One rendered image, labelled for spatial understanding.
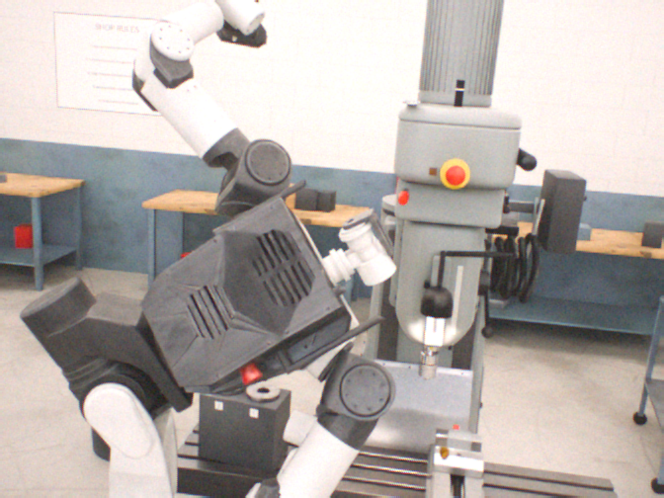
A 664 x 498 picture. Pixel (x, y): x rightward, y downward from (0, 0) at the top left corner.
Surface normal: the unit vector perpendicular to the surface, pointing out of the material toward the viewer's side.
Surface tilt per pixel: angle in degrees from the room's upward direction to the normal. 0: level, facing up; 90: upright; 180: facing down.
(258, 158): 60
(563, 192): 90
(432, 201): 90
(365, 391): 65
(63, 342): 102
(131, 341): 90
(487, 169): 90
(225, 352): 75
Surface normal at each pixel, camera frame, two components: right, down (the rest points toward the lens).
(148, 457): 0.15, 0.25
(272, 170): 0.43, -0.26
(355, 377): -0.09, -0.21
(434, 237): -0.13, 0.23
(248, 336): -0.32, -0.06
